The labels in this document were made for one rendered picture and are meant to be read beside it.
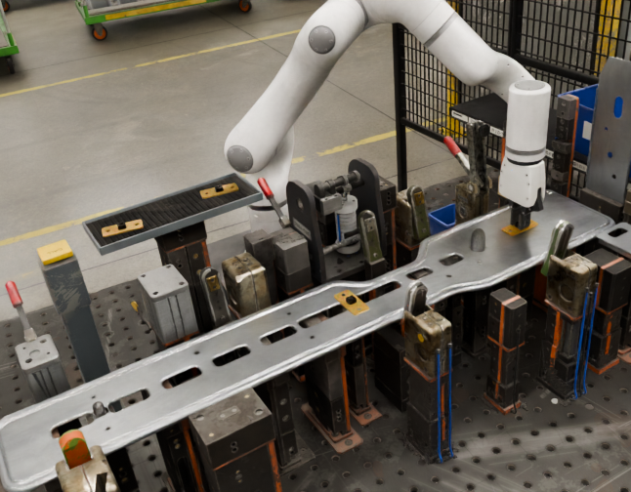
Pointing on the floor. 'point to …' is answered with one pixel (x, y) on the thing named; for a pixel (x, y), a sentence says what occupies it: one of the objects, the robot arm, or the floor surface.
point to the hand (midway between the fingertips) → (520, 218)
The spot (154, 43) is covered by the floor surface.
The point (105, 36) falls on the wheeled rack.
